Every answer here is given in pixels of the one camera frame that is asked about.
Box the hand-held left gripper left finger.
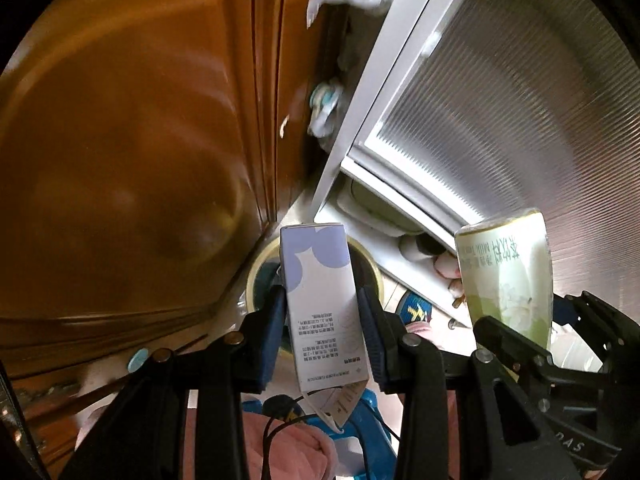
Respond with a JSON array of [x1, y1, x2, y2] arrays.
[[59, 284, 290, 480]]

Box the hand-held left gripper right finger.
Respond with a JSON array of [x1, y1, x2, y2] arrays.
[[356, 284, 573, 480]]

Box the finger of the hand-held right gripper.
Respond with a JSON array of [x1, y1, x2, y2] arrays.
[[551, 290, 640, 373], [472, 314, 611, 397]]

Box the round dark trash bin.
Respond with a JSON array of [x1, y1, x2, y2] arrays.
[[247, 237, 386, 361]]

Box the white lavender box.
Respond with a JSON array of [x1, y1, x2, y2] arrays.
[[279, 222, 373, 423]]

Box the blue right slipper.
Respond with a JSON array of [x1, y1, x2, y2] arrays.
[[395, 290, 433, 328]]

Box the blue plastic stool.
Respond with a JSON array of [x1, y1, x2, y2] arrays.
[[242, 385, 401, 480]]

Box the person's left leg pink pants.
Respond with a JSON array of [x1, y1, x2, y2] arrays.
[[240, 410, 341, 480]]

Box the white round container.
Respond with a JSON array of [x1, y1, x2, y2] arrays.
[[399, 235, 441, 263]]

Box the light blue round sticker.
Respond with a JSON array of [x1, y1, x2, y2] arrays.
[[127, 347, 151, 373]]

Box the pale plastic tray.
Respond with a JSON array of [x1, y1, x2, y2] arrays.
[[340, 180, 426, 238]]

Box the white cabinet ribbed door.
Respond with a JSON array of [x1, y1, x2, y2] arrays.
[[310, 0, 640, 376]]

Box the brown wooden door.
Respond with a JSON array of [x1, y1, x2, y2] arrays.
[[0, 0, 351, 461]]

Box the teal white plastic packet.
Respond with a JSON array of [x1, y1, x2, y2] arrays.
[[306, 80, 346, 138]]

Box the thin black cable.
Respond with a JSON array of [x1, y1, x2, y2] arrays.
[[260, 395, 401, 480]]

